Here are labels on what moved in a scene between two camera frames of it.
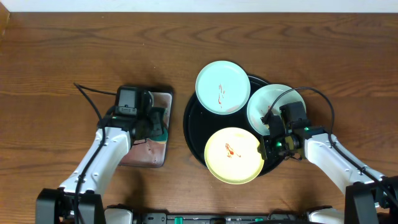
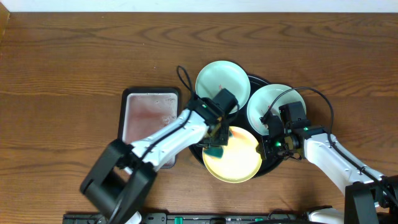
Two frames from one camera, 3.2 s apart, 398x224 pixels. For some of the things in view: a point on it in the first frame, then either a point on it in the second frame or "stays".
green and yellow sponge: x=162 y=138 -> x=214 y=151
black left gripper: x=157 y=121 -> x=218 y=137
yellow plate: x=231 y=155 stays
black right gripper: x=269 y=155 stays
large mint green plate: x=261 y=101 stays
